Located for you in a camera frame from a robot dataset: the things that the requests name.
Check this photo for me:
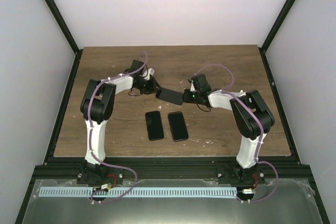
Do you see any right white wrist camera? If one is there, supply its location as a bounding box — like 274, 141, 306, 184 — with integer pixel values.
188, 78, 195, 92

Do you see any pink phone black screen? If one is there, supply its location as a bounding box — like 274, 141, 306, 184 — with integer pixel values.
169, 113, 188, 141

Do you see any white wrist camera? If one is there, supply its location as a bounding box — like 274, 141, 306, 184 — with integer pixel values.
142, 68, 155, 80
188, 78, 195, 92

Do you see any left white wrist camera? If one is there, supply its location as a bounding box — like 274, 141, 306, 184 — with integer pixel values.
142, 68, 155, 80

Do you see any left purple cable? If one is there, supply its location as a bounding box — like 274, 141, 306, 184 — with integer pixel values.
88, 50, 149, 206

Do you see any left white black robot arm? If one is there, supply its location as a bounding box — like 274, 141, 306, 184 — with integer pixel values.
80, 60, 158, 165

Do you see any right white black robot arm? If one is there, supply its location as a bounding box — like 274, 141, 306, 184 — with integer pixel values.
183, 74, 275, 184

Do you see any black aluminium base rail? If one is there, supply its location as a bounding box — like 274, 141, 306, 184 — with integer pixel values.
30, 157, 314, 185

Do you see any black frame post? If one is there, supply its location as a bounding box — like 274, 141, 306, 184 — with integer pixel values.
28, 0, 80, 55
261, 0, 314, 51

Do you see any black phone case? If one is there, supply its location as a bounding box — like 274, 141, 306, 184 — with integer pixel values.
145, 111, 164, 141
167, 111, 189, 142

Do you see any right black frame post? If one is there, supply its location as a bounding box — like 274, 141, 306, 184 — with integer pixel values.
261, 0, 314, 51

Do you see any light blue slotted cable duct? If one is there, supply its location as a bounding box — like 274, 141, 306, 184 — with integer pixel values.
38, 186, 237, 198

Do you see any left black frame post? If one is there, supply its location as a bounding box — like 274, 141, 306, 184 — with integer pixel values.
28, 0, 80, 55

